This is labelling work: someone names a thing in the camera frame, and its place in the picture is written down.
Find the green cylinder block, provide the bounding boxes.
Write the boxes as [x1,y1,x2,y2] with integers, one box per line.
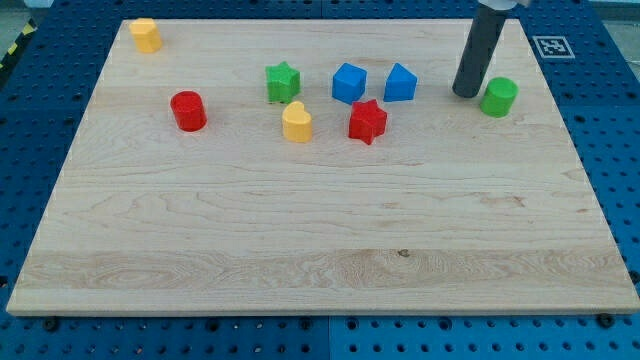
[480,77,519,118]

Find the green star block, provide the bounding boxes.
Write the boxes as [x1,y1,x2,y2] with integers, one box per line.
[265,61,301,104]

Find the wooden board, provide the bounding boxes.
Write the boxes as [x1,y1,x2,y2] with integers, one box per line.
[7,19,639,317]

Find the red cylinder block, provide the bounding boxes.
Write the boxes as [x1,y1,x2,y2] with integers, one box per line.
[170,90,207,132]

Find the red star block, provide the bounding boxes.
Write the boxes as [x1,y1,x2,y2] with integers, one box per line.
[348,99,388,145]

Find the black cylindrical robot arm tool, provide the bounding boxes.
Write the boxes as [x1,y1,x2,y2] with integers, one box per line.
[452,0,531,98]

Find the white fiducial marker tag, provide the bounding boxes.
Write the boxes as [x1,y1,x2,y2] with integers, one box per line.
[533,35,575,59]

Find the blue triangle block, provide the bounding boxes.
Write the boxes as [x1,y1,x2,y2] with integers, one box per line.
[383,63,418,102]

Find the yellow heart block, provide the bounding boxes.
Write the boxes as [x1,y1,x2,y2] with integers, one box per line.
[282,101,313,143]

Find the blue cube block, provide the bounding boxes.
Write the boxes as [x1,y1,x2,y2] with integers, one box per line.
[332,63,367,105]

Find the yellow hexagon block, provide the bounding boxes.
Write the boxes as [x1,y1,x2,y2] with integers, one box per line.
[129,18,163,53]

